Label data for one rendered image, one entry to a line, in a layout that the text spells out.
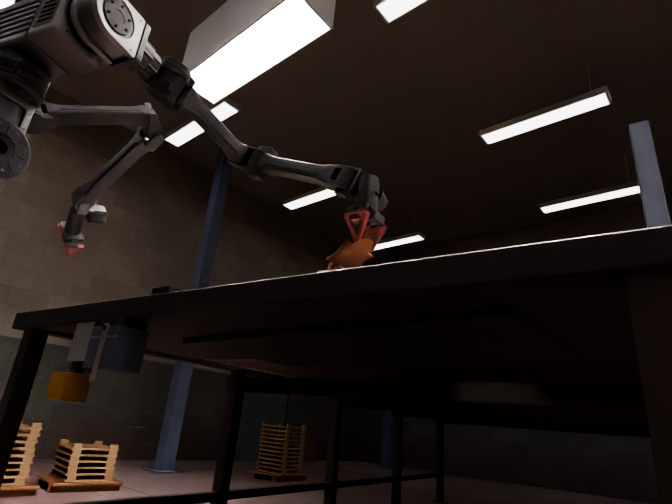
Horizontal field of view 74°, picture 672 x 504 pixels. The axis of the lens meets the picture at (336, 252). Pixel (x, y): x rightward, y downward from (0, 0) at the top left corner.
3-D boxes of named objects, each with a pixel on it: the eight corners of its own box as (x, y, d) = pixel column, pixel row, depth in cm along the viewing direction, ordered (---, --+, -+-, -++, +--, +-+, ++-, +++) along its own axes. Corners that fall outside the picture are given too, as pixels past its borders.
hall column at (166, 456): (156, 473, 473) (227, 128, 632) (140, 469, 494) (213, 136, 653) (185, 472, 496) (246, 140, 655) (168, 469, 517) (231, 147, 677)
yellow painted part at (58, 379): (59, 400, 129) (83, 319, 137) (44, 398, 133) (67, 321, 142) (86, 402, 135) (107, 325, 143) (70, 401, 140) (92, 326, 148)
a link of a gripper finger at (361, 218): (377, 246, 117) (379, 214, 120) (364, 236, 111) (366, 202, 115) (355, 250, 120) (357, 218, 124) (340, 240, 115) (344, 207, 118)
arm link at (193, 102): (231, 172, 157) (245, 148, 159) (260, 182, 150) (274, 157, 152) (139, 84, 118) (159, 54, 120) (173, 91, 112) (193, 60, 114)
